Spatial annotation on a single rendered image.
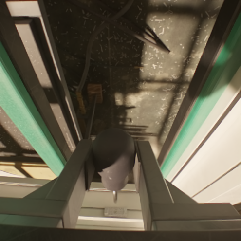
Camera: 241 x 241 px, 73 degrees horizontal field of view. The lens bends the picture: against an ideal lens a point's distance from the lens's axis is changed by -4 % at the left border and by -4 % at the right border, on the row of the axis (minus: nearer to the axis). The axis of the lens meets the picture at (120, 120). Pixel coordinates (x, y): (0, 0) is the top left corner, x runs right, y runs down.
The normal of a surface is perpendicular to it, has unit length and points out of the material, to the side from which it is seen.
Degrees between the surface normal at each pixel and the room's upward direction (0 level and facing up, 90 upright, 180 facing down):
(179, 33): 0
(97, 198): 90
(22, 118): 0
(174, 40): 0
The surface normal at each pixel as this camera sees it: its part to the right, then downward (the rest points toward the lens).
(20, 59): 1.00, 0.04
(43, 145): -0.04, 0.79
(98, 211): 0.02, -0.61
